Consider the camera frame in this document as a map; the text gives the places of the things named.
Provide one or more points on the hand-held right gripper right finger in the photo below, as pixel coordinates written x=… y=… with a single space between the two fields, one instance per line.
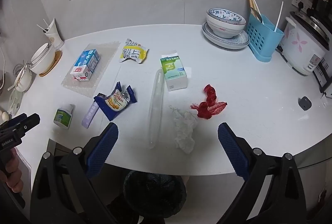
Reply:
x=233 y=151

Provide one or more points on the small green label bottle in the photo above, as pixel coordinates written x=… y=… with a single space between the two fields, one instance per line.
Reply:
x=62 y=117

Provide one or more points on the red mesh net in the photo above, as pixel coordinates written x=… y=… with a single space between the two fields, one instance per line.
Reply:
x=207 y=108

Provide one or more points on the dark blue snack wrapper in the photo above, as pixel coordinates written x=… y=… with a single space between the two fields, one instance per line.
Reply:
x=114 y=104

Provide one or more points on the white bowl with red print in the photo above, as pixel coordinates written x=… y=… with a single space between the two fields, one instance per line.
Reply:
x=224 y=30

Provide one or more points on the black plug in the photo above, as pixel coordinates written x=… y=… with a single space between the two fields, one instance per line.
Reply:
x=300 y=5

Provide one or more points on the white tissue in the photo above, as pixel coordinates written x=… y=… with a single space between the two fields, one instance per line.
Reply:
x=184 y=130

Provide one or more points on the yellow snack wrapper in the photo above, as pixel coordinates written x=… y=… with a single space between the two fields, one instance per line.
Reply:
x=134 y=51

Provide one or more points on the white printed cup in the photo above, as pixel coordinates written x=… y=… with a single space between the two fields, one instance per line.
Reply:
x=55 y=34

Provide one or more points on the blue striped plate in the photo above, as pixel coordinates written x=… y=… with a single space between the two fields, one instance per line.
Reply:
x=241 y=38

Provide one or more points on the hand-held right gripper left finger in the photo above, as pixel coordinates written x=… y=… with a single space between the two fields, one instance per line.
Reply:
x=103 y=148

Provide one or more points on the pale green leaf dish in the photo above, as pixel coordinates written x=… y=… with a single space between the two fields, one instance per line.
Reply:
x=14 y=102

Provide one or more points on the white bowl with dark rim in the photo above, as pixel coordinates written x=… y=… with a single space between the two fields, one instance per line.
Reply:
x=42 y=58

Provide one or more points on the metal spoon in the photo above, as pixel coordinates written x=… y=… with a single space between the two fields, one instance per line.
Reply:
x=256 y=15

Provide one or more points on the black bagged waste bin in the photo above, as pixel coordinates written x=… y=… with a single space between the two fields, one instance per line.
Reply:
x=155 y=187

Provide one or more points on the small white round object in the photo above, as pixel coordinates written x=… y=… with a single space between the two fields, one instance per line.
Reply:
x=4 y=116

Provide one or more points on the wooden chopstick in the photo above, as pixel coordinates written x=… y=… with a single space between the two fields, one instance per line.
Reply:
x=250 y=1
x=254 y=1

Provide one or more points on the person's left hand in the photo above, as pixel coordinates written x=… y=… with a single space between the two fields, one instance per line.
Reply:
x=13 y=176

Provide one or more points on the blue plastic cutlery holder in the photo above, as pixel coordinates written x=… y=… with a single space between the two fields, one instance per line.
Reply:
x=267 y=41

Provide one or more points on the white floral rice cooker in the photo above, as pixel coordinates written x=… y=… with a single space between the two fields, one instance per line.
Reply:
x=300 y=45

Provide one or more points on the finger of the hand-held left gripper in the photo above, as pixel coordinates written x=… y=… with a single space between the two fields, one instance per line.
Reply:
x=28 y=123
x=15 y=119

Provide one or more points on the white countertop oven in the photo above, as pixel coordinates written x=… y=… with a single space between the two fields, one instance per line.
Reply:
x=323 y=71

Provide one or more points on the blue and white carton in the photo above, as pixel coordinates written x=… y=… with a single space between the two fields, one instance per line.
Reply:
x=87 y=62

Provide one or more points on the purple packet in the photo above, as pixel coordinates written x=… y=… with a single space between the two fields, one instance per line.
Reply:
x=89 y=116

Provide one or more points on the small grey charger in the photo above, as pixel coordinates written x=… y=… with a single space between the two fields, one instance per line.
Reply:
x=304 y=103

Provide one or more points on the clear plastic tube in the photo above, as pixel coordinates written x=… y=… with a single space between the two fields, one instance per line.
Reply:
x=155 y=110

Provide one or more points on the long white straw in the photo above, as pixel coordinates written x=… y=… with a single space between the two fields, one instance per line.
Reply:
x=279 y=16

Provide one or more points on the bubble wrap sheet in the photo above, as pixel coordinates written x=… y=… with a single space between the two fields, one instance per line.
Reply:
x=107 y=56

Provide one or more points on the white round container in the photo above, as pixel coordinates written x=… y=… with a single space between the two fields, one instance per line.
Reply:
x=24 y=81

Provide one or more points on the floral patterned bowl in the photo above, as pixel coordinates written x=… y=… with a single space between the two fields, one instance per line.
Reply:
x=225 y=15

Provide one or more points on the green and white box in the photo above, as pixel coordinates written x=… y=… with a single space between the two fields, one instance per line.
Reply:
x=173 y=71

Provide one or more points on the wooden coaster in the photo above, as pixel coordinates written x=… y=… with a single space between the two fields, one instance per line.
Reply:
x=56 y=60

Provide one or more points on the thin white stick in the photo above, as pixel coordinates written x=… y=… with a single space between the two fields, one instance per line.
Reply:
x=42 y=28
x=46 y=23

